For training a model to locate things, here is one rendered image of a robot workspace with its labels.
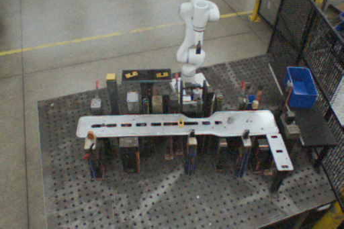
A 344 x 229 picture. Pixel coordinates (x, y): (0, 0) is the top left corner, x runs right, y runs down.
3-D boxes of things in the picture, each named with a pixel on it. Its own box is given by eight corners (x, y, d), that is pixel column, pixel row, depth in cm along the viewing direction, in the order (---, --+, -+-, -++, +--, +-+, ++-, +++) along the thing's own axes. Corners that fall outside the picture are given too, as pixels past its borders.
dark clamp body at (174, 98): (166, 137, 256) (167, 102, 230) (166, 124, 266) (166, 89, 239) (181, 136, 257) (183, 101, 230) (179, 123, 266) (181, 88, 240)
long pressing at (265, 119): (74, 141, 215) (74, 140, 214) (79, 116, 231) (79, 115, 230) (279, 134, 222) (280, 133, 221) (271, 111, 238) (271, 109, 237)
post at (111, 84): (111, 122, 266) (105, 81, 235) (112, 115, 271) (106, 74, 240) (121, 122, 266) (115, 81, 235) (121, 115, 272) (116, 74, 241)
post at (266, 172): (264, 175, 232) (273, 151, 212) (260, 162, 240) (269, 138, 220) (273, 175, 233) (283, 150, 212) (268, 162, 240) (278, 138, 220)
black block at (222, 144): (213, 174, 233) (218, 149, 212) (211, 162, 240) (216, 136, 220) (225, 173, 233) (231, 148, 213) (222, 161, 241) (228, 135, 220)
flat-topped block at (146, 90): (142, 121, 267) (140, 80, 236) (142, 114, 273) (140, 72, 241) (154, 121, 267) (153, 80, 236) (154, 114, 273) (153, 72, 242)
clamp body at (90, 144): (89, 182, 226) (80, 151, 200) (92, 165, 236) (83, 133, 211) (105, 182, 226) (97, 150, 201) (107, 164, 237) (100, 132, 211)
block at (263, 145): (250, 174, 233) (258, 151, 213) (246, 162, 241) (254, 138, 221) (263, 174, 233) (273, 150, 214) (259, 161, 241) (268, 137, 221)
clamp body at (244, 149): (232, 178, 231) (241, 148, 206) (230, 164, 239) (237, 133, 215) (245, 177, 231) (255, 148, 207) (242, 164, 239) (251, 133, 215)
